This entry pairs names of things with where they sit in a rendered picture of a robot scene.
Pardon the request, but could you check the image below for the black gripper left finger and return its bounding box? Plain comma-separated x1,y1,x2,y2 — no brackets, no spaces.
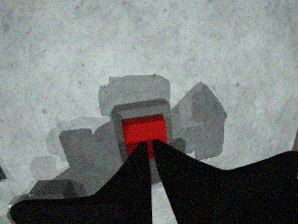
9,140,153,224

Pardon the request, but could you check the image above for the red button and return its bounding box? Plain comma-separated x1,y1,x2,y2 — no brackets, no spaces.
112,99,173,163

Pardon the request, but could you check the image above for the yellow button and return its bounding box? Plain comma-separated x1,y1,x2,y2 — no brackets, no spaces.
28,179,78,200

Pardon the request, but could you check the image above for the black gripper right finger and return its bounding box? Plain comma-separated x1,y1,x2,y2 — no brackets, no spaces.
152,139,298,224

